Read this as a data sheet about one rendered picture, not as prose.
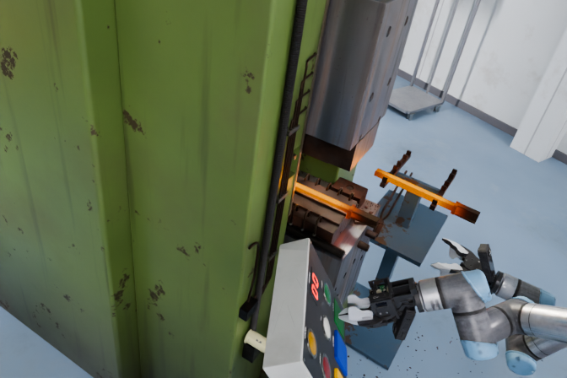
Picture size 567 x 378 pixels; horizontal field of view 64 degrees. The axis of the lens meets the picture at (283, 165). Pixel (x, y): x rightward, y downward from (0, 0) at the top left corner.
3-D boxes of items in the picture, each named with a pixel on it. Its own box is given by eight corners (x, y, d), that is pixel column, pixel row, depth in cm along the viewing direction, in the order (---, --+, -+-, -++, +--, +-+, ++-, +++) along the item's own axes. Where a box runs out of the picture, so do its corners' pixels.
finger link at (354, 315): (332, 304, 113) (368, 297, 111) (340, 319, 116) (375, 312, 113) (332, 314, 111) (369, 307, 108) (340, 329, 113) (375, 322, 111)
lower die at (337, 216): (353, 218, 165) (358, 199, 161) (329, 248, 150) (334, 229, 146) (256, 174, 180) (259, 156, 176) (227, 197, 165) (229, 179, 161)
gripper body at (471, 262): (450, 283, 142) (489, 302, 138) (461, 264, 137) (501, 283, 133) (456, 269, 148) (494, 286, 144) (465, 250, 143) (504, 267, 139)
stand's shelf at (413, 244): (446, 218, 212) (448, 215, 211) (419, 267, 183) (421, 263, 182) (388, 191, 224) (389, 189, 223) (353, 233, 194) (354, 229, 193)
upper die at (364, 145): (373, 145, 148) (380, 120, 143) (349, 171, 133) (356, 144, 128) (265, 104, 163) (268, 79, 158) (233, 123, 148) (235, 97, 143)
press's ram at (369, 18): (393, 106, 153) (429, -17, 131) (349, 151, 124) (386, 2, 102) (287, 69, 168) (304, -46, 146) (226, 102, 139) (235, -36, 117)
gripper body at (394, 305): (364, 280, 113) (413, 270, 110) (375, 303, 117) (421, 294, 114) (367, 305, 107) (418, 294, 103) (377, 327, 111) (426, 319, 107)
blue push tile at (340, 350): (347, 348, 112) (337, 328, 108) (347, 376, 106) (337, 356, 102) (340, 349, 112) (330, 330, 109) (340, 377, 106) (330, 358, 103)
